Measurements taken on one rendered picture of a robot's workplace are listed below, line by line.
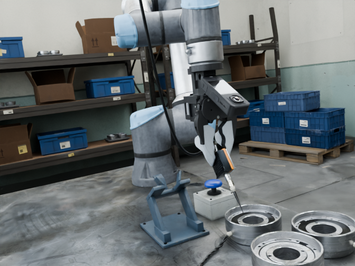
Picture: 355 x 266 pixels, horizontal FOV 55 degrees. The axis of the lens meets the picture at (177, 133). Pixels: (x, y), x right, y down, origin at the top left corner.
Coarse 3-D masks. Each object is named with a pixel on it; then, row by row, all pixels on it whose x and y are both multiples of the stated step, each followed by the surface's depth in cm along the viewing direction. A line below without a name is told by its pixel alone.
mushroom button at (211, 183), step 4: (208, 180) 77; (212, 180) 77; (216, 180) 77; (220, 180) 77; (204, 184) 77; (208, 184) 76; (212, 184) 75; (216, 184) 75; (220, 184) 76; (212, 188) 77; (216, 188) 77
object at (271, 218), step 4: (244, 212) 69; (248, 212) 69; (252, 212) 68; (256, 212) 68; (260, 212) 68; (236, 216) 68; (240, 216) 67; (268, 216) 66; (272, 216) 66; (232, 220) 66; (236, 220) 66; (268, 220) 64; (272, 220) 64
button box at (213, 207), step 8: (200, 192) 79; (208, 192) 77; (216, 192) 77; (224, 192) 77; (200, 200) 76; (208, 200) 73; (216, 200) 74; (224, 200) 75; (232, 200) 76; (200, 208) 77; (208, 208) 74; (216, 208) 74; (224, 208) 75; (208, 216) 75; (216, 216) 74; (224, 216) 75
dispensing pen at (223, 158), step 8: (216, 144) 74; (216, 152) 71; (224, 152) 71; (216, 160) 72; (224, 160) 70; (216, 168) 72; (224, 168) 69; (224, 176) 71; (232, 184) 70; (232, 192) 70
